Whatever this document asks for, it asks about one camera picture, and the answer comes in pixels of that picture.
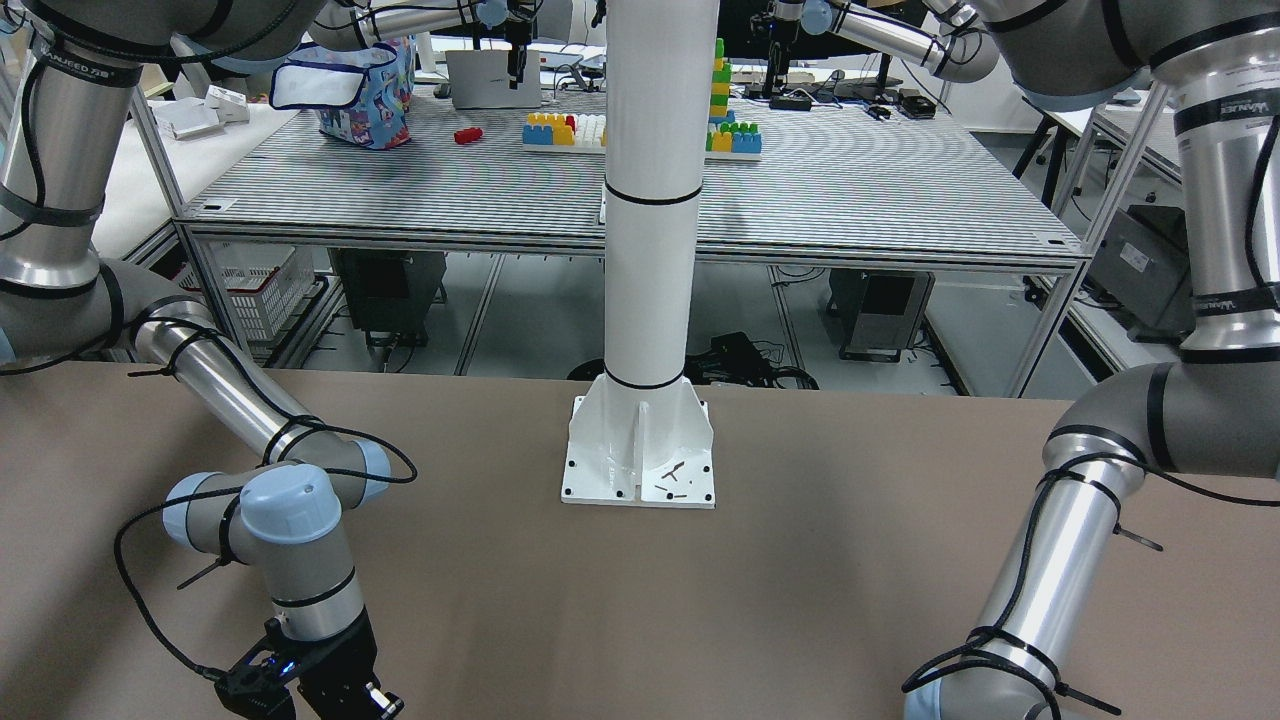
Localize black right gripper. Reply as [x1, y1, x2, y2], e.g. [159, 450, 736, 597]
[265, 610, 404, 720]

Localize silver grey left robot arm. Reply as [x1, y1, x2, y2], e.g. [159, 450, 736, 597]
[902, 1, 1279, 719]

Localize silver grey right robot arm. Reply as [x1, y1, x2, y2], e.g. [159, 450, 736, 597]
[1, 1, 416, 719]

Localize grey computer case under table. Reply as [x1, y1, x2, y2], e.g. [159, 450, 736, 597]
[328, 249, 447, 347]

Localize white plastic basket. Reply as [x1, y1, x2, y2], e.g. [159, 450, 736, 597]
[211, 242, 314, 343]

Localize red toy block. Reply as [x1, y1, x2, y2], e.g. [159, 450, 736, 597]
[453, 127, 484, 145]

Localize colourful toy block set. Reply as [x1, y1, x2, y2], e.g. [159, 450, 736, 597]
[521, 38, 764, 161]

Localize colourful patterned bag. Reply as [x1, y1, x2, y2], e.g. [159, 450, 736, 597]
[269, 36, 416, 150]

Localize grey control box under table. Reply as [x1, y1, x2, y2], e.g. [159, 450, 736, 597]
[826, 268, 934, 363]

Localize white laptop box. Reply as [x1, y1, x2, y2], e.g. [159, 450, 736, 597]
[445, 49, 541, 110]

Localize striped metal background table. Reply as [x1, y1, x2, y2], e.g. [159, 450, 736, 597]
[180, 88, 1093, 398]

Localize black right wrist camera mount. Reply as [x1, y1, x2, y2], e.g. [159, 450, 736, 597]
[214, 647, 302, 719]

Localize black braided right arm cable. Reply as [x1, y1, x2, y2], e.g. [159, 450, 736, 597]
[0, 60, 419, 683]

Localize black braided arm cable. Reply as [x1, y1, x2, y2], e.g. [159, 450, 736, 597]
[902, 129, 1280, 720]
[0, 60, 419, 683]

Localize white camera pole with base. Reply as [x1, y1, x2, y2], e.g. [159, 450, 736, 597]
[561, 1, 719, 509]

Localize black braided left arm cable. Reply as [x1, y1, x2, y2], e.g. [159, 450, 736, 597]
[902, 129, 1280, 720]

